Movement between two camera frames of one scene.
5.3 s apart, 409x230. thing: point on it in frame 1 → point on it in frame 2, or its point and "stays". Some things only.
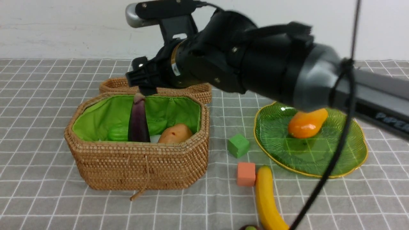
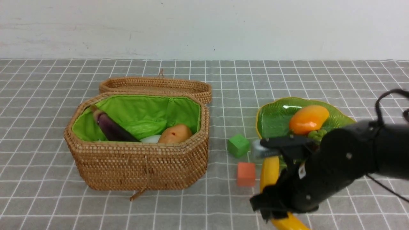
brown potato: [176, 134] stays
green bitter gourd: [118, 131] → [141, 128]
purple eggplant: [138, 129] → [113, 132]
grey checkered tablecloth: [41, 189] stays
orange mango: [306, 125] stays
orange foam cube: [246, 174] stays
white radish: [154, 138] stays
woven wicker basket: [142, 165] stays
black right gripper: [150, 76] → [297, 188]
